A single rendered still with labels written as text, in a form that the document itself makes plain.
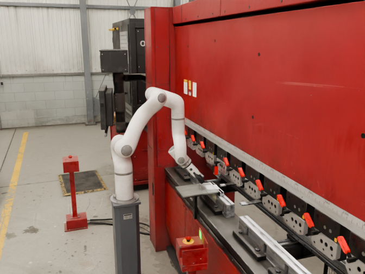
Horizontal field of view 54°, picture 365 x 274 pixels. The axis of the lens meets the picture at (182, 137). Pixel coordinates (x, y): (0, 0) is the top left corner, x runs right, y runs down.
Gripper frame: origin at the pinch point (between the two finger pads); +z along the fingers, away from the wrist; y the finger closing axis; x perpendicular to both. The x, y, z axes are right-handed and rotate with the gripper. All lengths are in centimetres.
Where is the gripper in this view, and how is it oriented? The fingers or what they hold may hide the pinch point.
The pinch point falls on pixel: (200, 179)
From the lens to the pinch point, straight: 258.3
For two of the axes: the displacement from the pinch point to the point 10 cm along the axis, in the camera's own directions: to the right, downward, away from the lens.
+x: -7.6, 6.5, 0.6
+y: -1.4, -2.6, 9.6
